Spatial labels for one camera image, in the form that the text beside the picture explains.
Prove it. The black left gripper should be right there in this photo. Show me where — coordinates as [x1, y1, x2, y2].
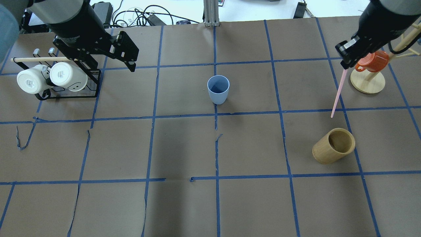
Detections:
[49, 0, 139, 72]

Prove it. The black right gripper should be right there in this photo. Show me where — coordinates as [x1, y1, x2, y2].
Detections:
[335, 0, 421, 69]

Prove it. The pink chopstick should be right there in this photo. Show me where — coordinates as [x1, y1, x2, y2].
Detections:
[330, 69, 348, 118]

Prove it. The light blue plastic cup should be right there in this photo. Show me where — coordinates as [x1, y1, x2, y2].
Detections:
[207, 75, 230, 105]

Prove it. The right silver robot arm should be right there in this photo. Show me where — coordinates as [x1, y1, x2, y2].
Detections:
[335, 0, 421, 69]

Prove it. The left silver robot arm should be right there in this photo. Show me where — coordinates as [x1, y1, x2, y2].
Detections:
[0, 0, 139, 72]

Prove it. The orange mug on stand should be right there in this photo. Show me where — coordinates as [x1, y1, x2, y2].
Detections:
[355, 50, 389, 73]

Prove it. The wooden mug tree stand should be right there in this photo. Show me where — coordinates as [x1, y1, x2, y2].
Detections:
[350, 20, 421, 94]

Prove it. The white mug near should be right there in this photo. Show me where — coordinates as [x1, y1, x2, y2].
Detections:
[49, 62, 88, 92]

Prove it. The white mug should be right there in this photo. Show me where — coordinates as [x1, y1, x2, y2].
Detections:
[49, 62, 88, 92]
[16, 65, 52, 94]

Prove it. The black power adapter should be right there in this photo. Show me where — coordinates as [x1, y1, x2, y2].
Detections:
[293, 2, 307, 18]

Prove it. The bamboo chopstick holder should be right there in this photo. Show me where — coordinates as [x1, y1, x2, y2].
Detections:
[312, 128, 356, 165]

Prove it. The white mug far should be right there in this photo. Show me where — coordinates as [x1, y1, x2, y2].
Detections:
[16, 65, 52, 94]

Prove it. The wooden rod on rack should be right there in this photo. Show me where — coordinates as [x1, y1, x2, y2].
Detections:
[10, 57, 78, 63]

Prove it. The black wire mug rack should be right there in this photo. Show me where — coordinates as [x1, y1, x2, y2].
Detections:
[33, 47, 101, 101]

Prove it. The aluminium frame post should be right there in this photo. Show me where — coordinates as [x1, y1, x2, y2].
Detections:
[203, 0, 220, 27]

